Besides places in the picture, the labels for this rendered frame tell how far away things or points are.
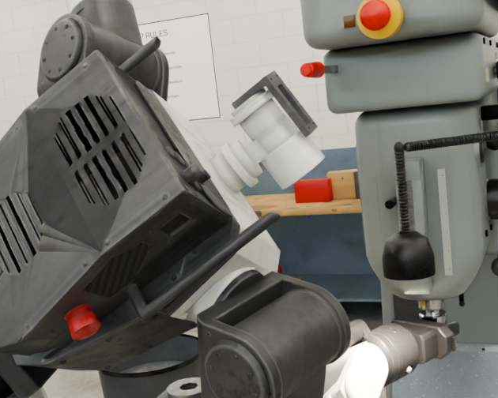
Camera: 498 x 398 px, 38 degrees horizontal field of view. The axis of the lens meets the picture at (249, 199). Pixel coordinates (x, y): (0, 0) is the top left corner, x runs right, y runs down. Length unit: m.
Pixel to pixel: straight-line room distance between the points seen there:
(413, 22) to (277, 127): 0.27
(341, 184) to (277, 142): 4.31
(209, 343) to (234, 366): 0.04
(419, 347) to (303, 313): 0.48
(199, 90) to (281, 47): 0.79
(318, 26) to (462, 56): 0.22
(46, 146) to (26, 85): 6.24
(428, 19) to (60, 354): 0.63
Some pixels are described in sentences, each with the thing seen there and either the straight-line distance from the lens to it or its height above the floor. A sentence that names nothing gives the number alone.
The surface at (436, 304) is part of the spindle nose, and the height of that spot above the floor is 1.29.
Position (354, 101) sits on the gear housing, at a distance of 1.14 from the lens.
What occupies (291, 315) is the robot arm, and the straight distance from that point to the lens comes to 0.77.
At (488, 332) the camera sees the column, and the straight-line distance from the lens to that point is 1.70.
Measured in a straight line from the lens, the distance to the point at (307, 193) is 5.16.
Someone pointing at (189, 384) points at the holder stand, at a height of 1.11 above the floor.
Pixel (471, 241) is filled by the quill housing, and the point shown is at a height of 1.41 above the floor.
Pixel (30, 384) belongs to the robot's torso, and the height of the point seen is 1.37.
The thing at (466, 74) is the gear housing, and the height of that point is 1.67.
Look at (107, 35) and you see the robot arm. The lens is 0.96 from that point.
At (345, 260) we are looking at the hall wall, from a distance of 5.80.
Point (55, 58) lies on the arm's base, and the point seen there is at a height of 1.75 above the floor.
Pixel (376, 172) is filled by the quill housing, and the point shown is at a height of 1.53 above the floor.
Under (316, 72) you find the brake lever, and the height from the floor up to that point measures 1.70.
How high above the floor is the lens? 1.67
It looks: 8 degrees down
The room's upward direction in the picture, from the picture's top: 6 degrees counter-clockwise
